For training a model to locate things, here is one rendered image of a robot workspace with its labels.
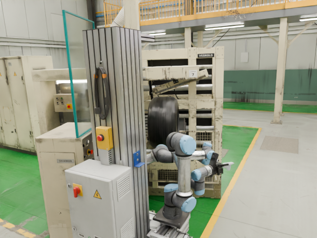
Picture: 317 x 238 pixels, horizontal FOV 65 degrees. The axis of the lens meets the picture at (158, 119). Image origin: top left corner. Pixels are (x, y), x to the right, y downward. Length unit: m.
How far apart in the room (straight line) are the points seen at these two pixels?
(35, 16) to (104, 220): 12.27
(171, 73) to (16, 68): 3.72
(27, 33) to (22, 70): 7.31
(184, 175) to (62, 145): 1.03
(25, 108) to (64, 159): 3.67
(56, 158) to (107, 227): 0.90
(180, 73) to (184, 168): 1.43
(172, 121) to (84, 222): 1.30
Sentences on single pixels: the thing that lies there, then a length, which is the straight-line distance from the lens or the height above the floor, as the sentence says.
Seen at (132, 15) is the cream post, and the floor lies 2.30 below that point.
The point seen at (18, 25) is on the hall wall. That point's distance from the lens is 12.74.
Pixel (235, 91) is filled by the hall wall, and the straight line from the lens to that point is 11.79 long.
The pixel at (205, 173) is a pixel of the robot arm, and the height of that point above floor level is 1.05.
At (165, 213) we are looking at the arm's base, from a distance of 1.96.
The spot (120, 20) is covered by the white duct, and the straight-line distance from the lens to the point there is 3.01.
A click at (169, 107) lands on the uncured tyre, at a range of 2.52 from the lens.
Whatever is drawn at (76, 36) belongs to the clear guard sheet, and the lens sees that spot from 2.17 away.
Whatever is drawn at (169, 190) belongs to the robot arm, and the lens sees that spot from 1.86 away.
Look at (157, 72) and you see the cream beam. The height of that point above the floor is 1.72.
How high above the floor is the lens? 1.83
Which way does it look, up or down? 13 degrees down
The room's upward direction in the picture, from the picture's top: 2 degrees counter-clockwise
